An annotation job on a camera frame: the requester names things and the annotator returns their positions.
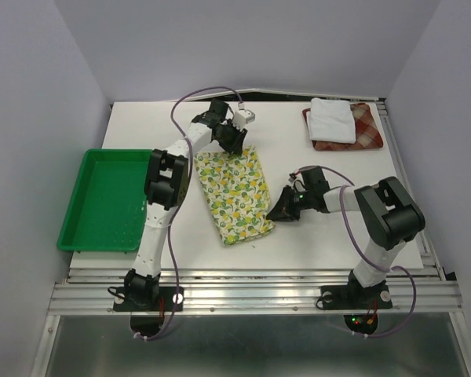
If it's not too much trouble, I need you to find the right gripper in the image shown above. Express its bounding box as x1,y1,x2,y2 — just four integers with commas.
265,184,314,221

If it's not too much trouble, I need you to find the yellow floral skirt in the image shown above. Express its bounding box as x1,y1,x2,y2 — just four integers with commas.
194,146,274,247

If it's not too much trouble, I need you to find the white skirt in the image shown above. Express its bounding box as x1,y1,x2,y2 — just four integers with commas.
307,97,356,144

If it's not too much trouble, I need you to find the red plaid skirt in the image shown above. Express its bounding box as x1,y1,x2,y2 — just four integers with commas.
311,102,384,152

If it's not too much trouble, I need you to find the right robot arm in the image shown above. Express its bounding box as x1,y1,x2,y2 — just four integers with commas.
266,166,425,310

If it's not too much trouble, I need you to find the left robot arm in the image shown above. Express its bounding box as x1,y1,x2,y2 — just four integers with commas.
122,100,255,309

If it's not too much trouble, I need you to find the green plastic tray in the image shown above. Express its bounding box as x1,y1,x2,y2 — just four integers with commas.
57,148,151,253

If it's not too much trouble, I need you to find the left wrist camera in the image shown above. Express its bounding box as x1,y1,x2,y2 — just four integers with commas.
232,102,256,131

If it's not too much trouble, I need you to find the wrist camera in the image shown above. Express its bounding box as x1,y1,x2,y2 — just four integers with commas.
232,102,256,131
288,170,305,192

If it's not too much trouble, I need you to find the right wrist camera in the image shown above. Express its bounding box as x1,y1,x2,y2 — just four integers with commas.
288,170,305,192

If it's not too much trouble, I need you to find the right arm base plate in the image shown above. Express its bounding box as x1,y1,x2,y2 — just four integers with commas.
316,285,393,312

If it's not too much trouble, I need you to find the aluminium rail frame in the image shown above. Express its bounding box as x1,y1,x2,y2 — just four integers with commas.
31,97,471,377

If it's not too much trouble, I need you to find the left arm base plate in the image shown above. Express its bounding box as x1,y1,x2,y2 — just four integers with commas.
107,286,184,313

